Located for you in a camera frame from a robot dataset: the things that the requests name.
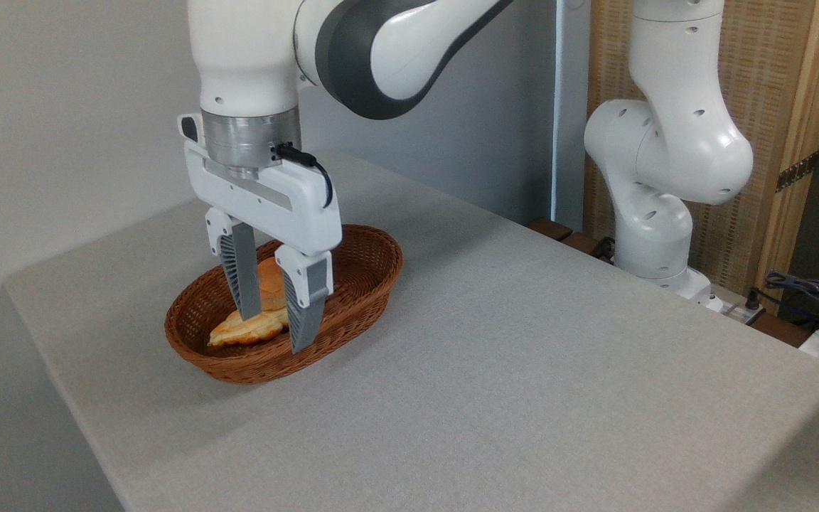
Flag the round orange bread bun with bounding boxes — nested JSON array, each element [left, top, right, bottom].
[[257, 257, 288, 314]]

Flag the wooden woven folding screen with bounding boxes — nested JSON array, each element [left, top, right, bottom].
[[584, 0, 819, 314]]

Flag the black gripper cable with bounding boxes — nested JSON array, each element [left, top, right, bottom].
[[274, 142, 334, 209]]

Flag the long flaky bread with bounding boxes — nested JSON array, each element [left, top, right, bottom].
[[208, 307, 289, 348]]

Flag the dark metal screen hinge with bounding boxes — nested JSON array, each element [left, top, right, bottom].
[[776, 151, 819, 193]]

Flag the grey tablecloth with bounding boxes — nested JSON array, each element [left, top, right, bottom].
[[3, 149, 819, 512]]

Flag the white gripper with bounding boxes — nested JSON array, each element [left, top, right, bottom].
[[177, 112, 343, 354]]

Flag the brown wicker basket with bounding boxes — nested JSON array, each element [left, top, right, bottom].
[[164, 225, 404, 385]]

